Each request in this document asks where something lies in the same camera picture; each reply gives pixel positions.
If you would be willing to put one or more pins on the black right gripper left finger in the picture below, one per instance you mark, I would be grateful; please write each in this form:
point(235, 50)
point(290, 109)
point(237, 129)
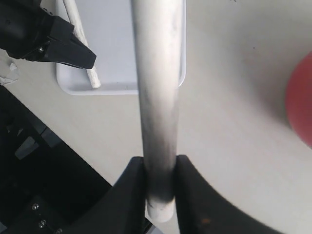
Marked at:
point(120, 211)

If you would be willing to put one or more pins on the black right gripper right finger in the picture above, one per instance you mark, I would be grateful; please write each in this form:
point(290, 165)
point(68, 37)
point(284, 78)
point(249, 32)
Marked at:
point(202, 210)

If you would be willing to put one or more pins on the white wooden drumstick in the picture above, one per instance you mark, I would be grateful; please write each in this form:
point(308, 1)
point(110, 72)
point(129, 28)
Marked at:
point(90, 57)
point(158, 30)

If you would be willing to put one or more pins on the small red drum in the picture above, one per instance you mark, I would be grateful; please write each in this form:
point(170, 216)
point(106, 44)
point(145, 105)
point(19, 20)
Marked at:
point(298, 100)

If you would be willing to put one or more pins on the white plastic tray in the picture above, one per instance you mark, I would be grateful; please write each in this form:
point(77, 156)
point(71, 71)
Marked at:
point(108, 28)

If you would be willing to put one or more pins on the crumpled white paper scrap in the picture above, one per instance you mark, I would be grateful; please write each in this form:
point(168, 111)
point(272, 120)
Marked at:
point(9, 73)

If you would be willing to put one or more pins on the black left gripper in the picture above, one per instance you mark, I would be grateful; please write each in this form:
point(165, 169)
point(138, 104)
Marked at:
point(19, 25)

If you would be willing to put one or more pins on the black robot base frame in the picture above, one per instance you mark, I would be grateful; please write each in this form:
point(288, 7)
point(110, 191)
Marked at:
point(30, 167)

